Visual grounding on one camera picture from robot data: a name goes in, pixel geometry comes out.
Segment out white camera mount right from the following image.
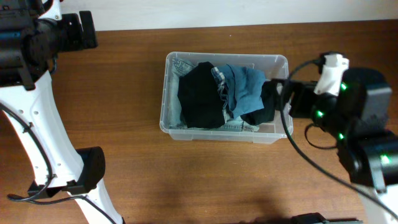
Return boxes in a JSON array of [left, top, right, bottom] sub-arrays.
[[314, 52, 349, 96]]

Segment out blue cloth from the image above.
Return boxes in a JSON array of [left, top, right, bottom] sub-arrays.
[[211, 64, 267, 118]]

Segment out light blue jeans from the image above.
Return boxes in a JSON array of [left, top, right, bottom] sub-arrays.
[[168, 58, 259, 133]]

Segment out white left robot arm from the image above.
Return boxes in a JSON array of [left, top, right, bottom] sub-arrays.
[[1, 0, 124, 223]]

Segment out black garment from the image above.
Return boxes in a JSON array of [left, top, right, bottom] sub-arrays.
[[241, 82, 276, 126], [177, 62, 225, 129]]

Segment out clear plastic storage bin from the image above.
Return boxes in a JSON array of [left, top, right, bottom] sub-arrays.
[[159, 52, 289, 144]]

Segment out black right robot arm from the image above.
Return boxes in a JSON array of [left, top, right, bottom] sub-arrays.
[[271, 68, 397, 223]]

